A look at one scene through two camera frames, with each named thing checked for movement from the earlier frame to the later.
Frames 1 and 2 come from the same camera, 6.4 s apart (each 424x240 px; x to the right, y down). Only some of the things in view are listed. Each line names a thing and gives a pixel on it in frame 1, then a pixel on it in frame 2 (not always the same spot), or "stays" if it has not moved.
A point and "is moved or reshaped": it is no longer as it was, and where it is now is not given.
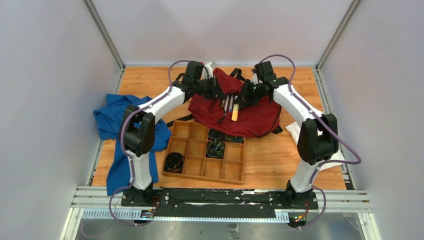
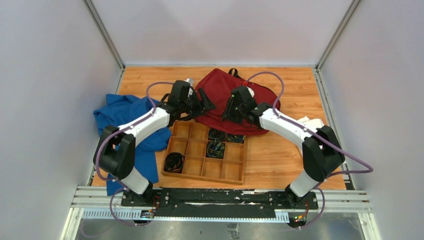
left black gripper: x=213 y=88 → x=199 y=103
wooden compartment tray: x=189 y=138 stays
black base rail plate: x=218 y=203 stays
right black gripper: x=246 y=100 → x=228 y=114
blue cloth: x=108 y=116 stays
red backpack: x=257 y=121 is moved or reshaped
